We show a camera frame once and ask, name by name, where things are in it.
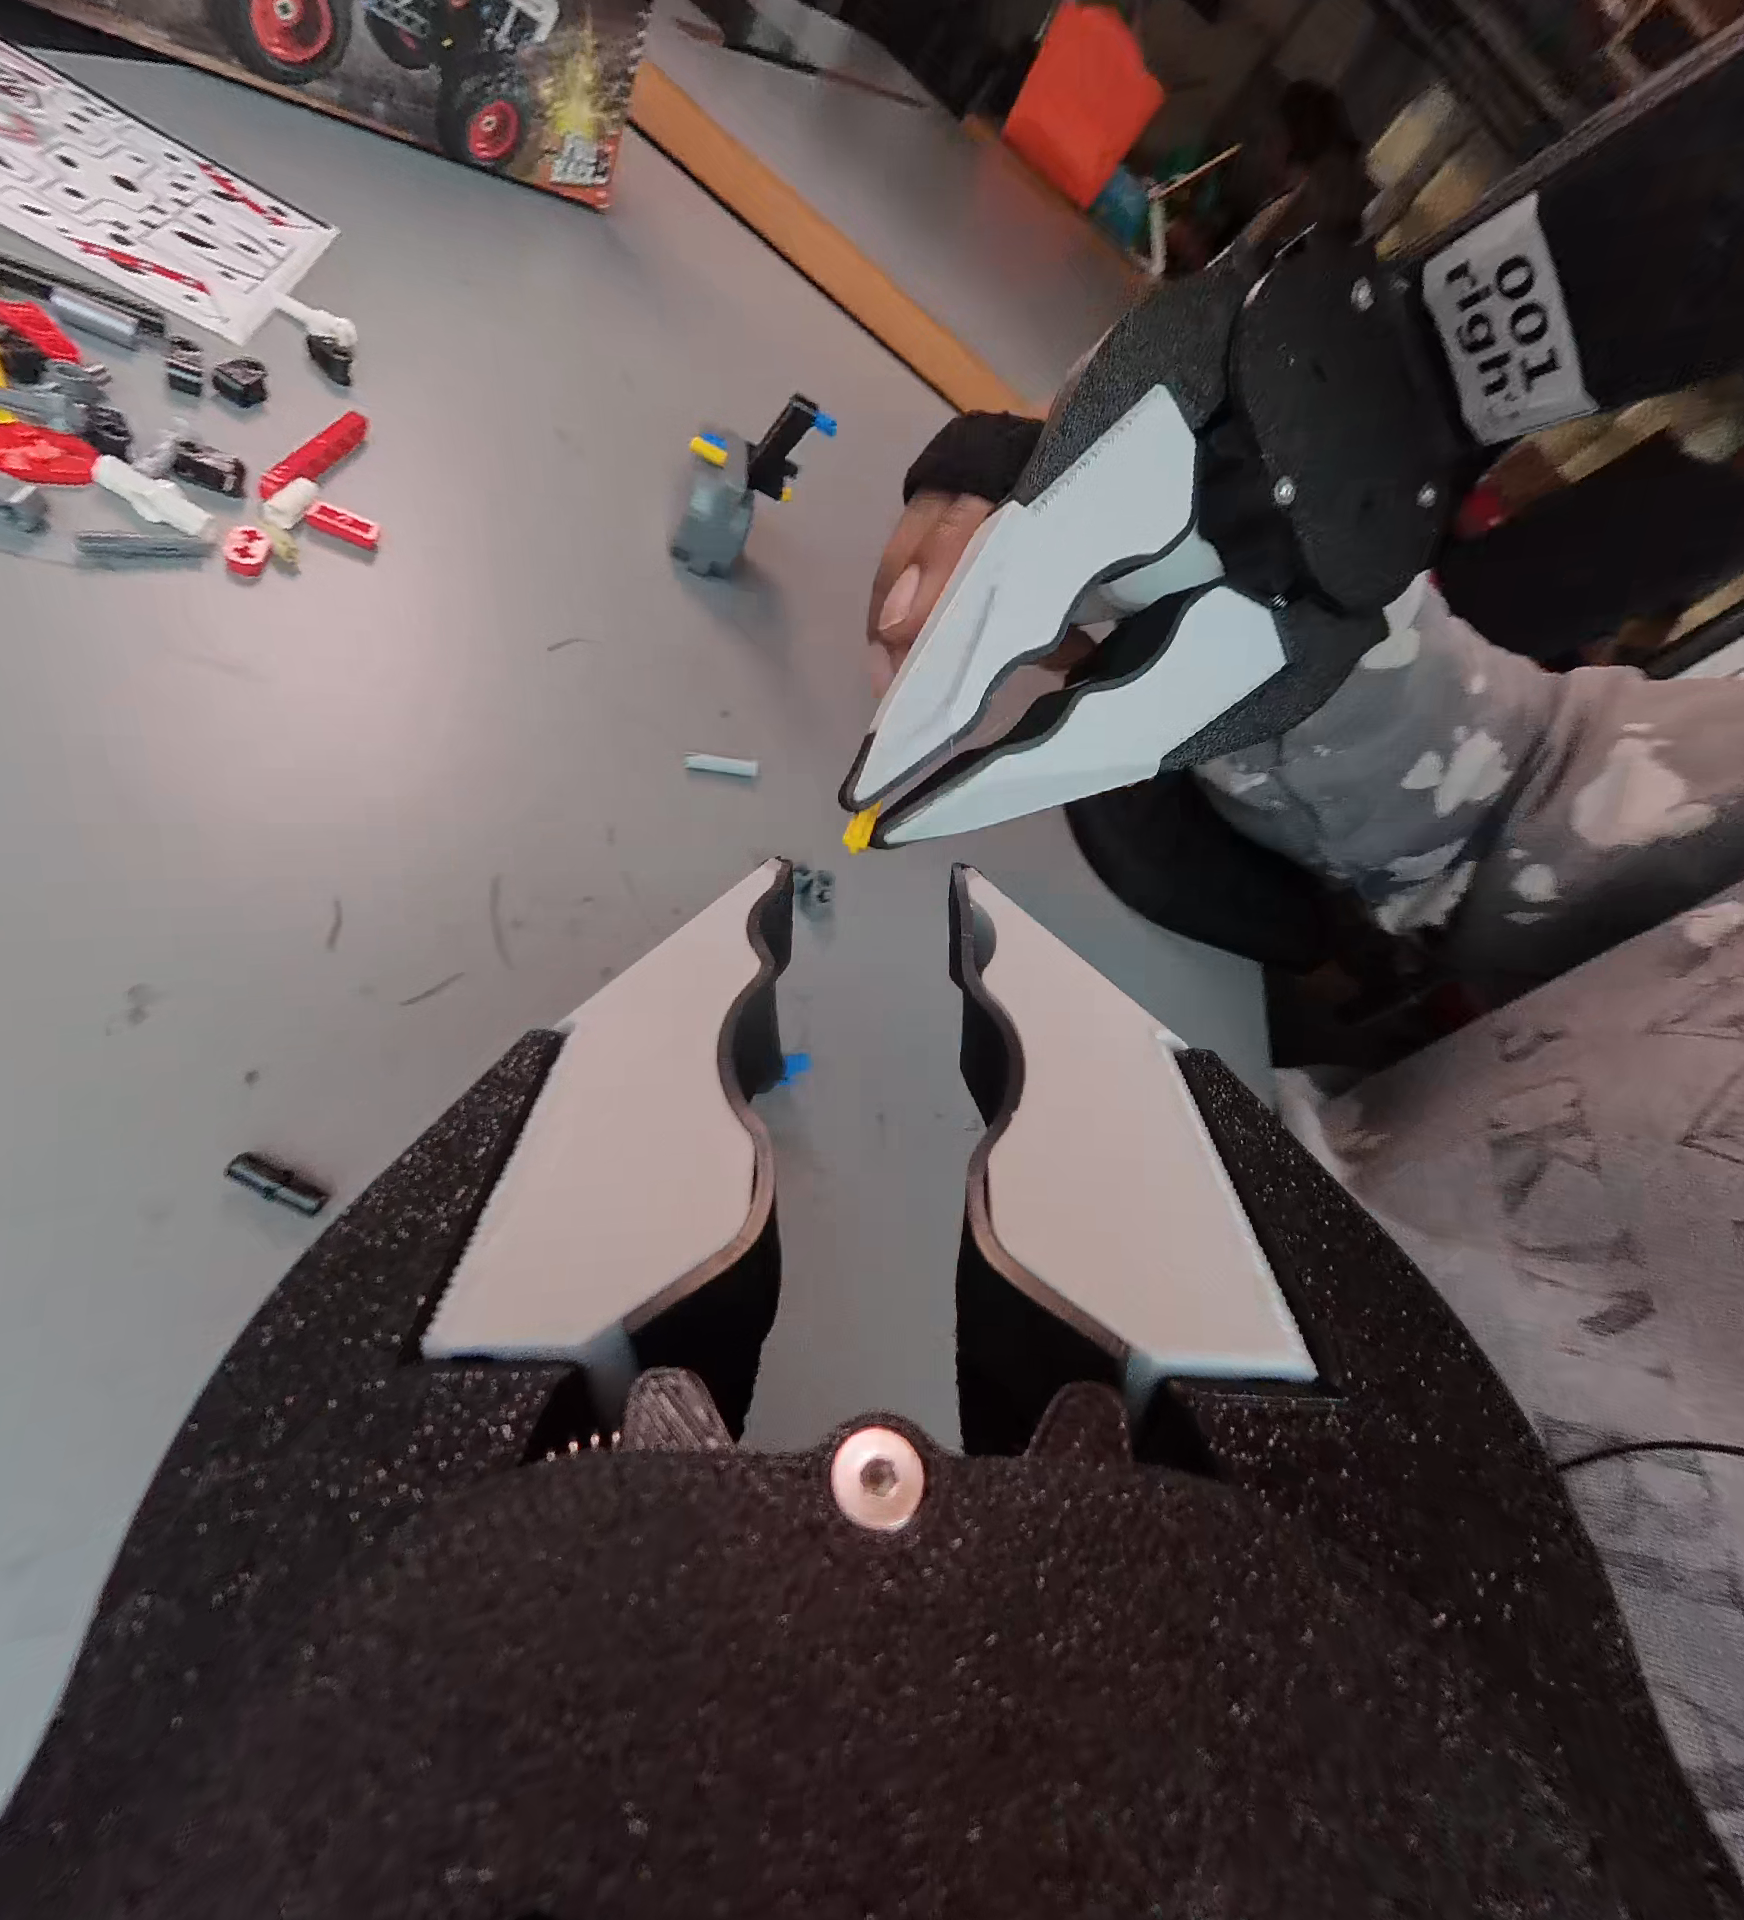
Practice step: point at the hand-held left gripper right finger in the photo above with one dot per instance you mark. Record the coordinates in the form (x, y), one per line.
(1142, 1215)

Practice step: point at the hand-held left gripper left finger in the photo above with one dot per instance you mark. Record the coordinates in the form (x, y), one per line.
(618, 1186)

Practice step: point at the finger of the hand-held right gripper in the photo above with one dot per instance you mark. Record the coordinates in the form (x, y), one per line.
(1142, 690)
(1052, 556)

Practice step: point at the black beam with blue pin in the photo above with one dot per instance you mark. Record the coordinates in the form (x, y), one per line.
(794, 1070)

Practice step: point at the yellow toy axle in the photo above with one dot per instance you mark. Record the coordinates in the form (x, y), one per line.
(862, 830)

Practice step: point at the person's right forearm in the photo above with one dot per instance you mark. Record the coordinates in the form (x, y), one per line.
(1561, 779)

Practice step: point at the grey desk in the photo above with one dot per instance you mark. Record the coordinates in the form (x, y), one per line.
(363, 840)

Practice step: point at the person's right hand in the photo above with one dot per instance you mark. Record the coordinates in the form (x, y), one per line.
(925, 556)

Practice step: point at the black connector pin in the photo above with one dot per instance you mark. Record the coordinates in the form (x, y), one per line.
(277, 1184)

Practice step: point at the grey toy motor assembly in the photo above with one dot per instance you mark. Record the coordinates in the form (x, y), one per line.
(707, 518)

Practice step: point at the dark grey double connector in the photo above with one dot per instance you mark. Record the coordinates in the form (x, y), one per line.
(814, 888)

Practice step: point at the light grey axle pin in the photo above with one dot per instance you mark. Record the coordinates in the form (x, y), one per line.
(722, 768)

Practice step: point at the orange bag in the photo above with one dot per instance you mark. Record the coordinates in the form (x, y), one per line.
(1081, 92)

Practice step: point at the person's patterned grey sweatshirt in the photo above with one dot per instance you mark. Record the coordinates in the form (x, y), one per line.
(1637, 1199)

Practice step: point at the toy truck set box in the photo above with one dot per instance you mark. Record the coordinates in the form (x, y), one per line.
(363, 61)

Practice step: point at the pile of mixed brick parts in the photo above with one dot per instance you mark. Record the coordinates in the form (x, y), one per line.
(47, 435)

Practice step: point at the white sticker sheet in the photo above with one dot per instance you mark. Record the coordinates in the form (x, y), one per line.
(106, 196)

